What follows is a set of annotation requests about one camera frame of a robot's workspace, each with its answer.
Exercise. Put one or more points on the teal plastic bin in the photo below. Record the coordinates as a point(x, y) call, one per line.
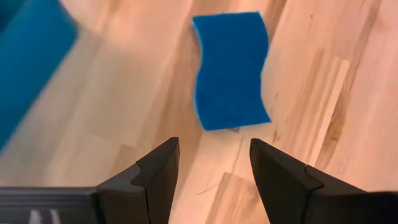
point(28, 62)

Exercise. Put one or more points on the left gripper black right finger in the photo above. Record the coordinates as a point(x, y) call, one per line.
point(286, 186)

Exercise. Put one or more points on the dark blue sponge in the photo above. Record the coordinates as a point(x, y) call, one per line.
point(231, 71)

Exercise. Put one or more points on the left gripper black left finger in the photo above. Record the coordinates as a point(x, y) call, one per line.
point(149, 186)

